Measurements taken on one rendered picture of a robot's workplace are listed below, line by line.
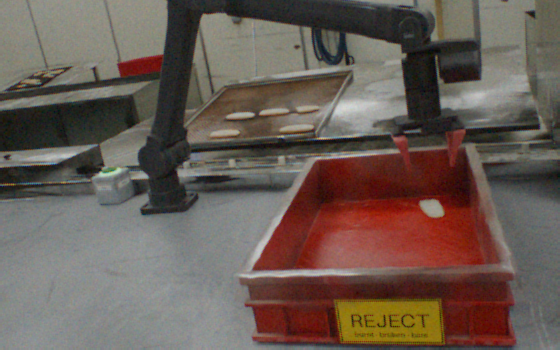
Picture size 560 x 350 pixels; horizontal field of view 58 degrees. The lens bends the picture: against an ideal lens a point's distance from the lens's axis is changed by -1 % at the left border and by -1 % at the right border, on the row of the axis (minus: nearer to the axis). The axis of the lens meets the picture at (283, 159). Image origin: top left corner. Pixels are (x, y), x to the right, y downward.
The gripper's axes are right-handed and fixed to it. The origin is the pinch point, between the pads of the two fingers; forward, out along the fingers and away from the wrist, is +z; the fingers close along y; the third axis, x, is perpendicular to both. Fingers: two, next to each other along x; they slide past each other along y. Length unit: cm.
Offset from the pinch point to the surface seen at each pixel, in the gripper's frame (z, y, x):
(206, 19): -38, 139, -446
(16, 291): 8, 77, 13
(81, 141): 39, 230, -299
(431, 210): 8.1, 0.9, 1.7
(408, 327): 6.0, 10.2, 37.7
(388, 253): 8.8, 10.2, 14.3
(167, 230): 8, 54, -7
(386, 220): 8.7, 9.2, 1.8
